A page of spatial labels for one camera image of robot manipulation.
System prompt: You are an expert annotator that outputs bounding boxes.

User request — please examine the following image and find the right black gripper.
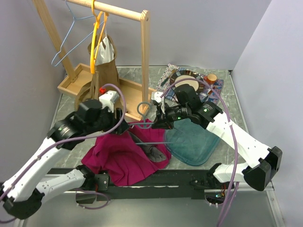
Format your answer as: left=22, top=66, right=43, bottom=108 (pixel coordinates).
left=151, top=102, right=190, bottom=130

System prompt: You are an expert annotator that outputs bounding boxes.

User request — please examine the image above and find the teal plastic hanger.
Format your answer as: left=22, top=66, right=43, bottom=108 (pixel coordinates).
left=129, top=102, right=185, bottom=145

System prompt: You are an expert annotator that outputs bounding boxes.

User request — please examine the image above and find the magenta garment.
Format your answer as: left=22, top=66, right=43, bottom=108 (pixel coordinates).
left=81, top=125, right=171, bottom=186

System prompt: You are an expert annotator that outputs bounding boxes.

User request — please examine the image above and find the tan skirt with white lining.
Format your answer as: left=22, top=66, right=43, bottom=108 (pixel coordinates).
left=74, top=35, right=120, bottom=111

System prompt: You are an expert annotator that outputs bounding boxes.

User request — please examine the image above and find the yellow plastic hanger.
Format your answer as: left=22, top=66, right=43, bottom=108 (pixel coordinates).
left=90, top=0, right=110, bottom=75

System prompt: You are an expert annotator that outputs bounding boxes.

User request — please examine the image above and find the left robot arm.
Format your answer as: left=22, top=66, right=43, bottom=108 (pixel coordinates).
left=0, top=99, right=128, bottom=219

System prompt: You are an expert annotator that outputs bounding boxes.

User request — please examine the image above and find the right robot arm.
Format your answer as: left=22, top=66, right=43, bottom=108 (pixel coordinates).
left=151, top=84, right=283, bottom=191

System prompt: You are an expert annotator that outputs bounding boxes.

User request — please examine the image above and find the teal plastic basket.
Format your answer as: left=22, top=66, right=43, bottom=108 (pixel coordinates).
left=164, top=119, right=221, bottom=166

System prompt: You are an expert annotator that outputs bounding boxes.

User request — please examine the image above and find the brown rimmed ceramic plate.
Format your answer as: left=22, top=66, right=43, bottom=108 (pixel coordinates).
left=169, top=70, right=204, bottom=94

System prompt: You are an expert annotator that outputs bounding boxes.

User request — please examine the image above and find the patterned placemat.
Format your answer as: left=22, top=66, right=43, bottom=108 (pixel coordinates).
left=156, top=64, right=224, bottom=104

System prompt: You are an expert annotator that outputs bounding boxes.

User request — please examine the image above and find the orange ceramic cup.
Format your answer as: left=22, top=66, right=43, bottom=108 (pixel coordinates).
left=204, top=73, right=217, bottom=85

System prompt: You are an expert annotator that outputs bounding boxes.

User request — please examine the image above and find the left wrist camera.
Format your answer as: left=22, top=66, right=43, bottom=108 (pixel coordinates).
left=98, top=88, right=120, bottom=113

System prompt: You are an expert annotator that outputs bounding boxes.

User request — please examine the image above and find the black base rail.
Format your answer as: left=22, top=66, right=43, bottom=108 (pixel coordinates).
left=47, top=167, right=237, bottom=206

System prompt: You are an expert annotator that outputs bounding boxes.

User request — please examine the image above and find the light blue wire hanger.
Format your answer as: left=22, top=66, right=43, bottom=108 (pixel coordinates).
left=51, top=0, right=95, bottom=67

